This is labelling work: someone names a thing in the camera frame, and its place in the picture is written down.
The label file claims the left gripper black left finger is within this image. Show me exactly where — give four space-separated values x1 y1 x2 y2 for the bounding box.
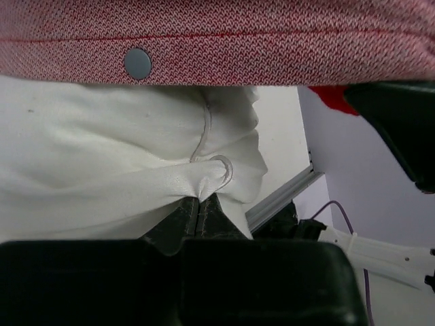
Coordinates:
1 198 199 325

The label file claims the aluminium table frame rail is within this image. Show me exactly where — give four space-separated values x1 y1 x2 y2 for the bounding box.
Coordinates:
245 168 324 233

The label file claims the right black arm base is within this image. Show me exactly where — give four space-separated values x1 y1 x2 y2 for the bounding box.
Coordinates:
253 202 298 239

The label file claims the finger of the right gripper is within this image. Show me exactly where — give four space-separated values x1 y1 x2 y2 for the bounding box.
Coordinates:
344 81 434 194

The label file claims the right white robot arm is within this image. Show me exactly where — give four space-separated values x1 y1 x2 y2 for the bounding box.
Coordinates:
299 81 434 293

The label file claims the white pillow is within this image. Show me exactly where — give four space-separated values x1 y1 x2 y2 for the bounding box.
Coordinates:
1 76 267 242

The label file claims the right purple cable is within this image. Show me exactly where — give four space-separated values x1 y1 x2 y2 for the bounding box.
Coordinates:
311 200 377 326

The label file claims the red cartoon print pillowcase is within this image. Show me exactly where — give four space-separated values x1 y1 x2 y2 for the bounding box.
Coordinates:
1 1 434 109

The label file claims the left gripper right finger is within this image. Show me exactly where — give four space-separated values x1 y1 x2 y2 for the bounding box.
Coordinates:
179 196 367 325

